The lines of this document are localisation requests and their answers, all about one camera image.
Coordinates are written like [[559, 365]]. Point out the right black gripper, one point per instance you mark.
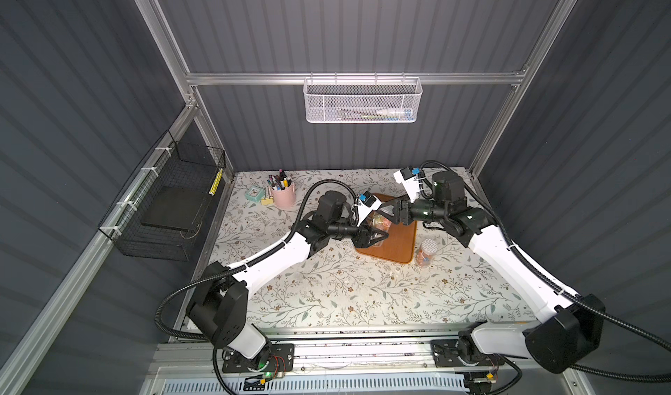
[[402, 212]]

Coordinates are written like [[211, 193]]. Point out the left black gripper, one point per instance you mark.
[[357, 232]]

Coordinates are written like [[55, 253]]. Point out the candy jar with patterned lid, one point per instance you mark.
[[379, 222]]

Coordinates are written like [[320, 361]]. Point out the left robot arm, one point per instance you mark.
[[218, 307]]

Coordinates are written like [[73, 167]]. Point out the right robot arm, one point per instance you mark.
[[566, 328]]

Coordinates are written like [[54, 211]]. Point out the brown wooden tray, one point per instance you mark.
[[398, 246]]

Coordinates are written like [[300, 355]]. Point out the pink pen cup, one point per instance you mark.
[[284, 199]]

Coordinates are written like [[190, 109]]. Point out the white marker in basket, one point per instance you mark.
[[395, 113]]

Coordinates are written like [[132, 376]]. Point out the pens in pink cup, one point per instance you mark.
[[279, 181]]

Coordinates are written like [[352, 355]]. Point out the small green alarm clock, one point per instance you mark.
[[255, 194]]

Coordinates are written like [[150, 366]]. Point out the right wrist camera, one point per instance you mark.
[[411, 178]]

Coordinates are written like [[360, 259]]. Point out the white mesh wall basket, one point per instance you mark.
[[354, 99]]

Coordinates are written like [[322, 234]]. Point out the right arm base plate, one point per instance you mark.
[[458, 352]]

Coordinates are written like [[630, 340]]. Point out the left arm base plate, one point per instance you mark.
[[272, 358]]

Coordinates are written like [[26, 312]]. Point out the black wire wall basket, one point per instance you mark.
[[170, 203]]

